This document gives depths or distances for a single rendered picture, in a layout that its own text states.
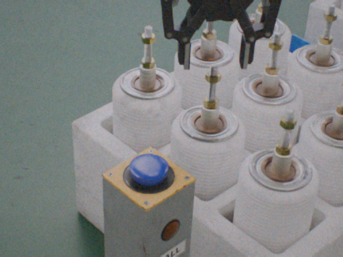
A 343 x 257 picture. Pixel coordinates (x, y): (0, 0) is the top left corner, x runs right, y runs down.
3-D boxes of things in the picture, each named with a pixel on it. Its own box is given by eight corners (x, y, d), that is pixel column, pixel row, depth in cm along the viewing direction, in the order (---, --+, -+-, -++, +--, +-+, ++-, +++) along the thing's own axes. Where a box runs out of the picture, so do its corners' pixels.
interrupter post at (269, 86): (275, 86, 100) (279, 65, 98) (279, 96, 98) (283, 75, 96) (258, 86, 100) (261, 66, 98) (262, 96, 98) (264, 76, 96)
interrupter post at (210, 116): (199, 120, 94) (200, 99, 92) (217, 120, 94) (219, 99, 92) (199, 131, 92) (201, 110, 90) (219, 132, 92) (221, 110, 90)
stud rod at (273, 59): (273, 78, 99) (280, 31, 94) (275, 83, 98) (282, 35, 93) (266, 79, 99) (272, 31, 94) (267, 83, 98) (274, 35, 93)
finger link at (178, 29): (189, 21, 84) (187, 58, 87) (163, 21, 84) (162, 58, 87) (190, 28, 83) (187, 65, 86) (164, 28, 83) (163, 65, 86)
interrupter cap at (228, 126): (178, 108, 96) (178, 103, 95) (235, 108, 96) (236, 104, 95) (180, 144, 90) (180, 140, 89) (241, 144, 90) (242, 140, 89)
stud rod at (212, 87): (215, 116, 92) (220, 65, 87) (208, 118, 91) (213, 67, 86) (211, 111, 92) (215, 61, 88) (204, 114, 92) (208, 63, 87)
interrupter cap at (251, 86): (289, 75, 103) (290, 70, 102) (303, 106, 97) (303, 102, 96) (236, 76, 102) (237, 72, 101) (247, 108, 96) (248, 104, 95)
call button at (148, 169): (175, 181, 75) (177, 166, 74) (147, 198, 73) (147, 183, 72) (150, 161, 77) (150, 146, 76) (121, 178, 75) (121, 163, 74)
